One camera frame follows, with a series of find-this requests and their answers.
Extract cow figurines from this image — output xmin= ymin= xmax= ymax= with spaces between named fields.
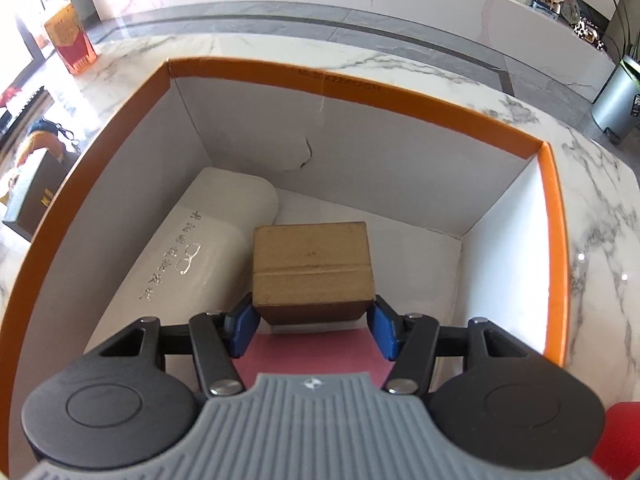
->
xmin=574 ymin=16 xmax=606 ymax=51

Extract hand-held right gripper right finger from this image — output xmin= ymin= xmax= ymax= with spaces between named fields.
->
xmin=367 ymin=294 xmax=543 ymax=396

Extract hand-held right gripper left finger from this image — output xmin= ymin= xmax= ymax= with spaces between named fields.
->
xmin=100 ymin=294 xmax=261 ymax=398

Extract wooden block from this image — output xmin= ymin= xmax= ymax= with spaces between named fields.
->
xmin=251 ymin=220 xmax=376 ymax=327

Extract grey cylindrical planter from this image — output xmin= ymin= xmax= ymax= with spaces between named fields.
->
xmin=591 ymin=57 xmax=640 ymax=146

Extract plush toy with blue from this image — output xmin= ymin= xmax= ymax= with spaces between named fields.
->
xmin=10 ymin=117 xmax=78 ymax=191

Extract red mug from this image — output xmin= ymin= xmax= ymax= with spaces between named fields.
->
xmin=602 ymin=401 xmax=640 ymax=480

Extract white glasses case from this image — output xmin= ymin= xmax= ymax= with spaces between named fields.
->
xmin=82 ymin=167 xmax=279 ymax=356

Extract dark gift box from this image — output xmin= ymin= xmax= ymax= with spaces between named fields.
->
xmin=2 ymin=147 xmax=69 ymax=242

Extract orange-rimmed cardboard box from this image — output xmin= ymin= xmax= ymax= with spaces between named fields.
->
xmin=0 ymin=57 xmax=571 ymax=401

